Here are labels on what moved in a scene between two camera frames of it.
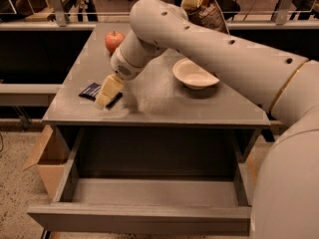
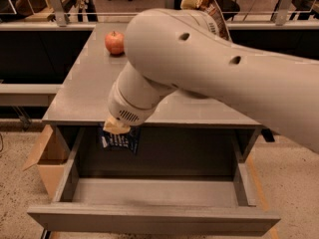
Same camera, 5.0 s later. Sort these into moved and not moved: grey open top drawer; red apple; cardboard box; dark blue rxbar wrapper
Moved: dark blue rxbar wrapper
Not moved: grey open top drawer; red apple; cardboard box
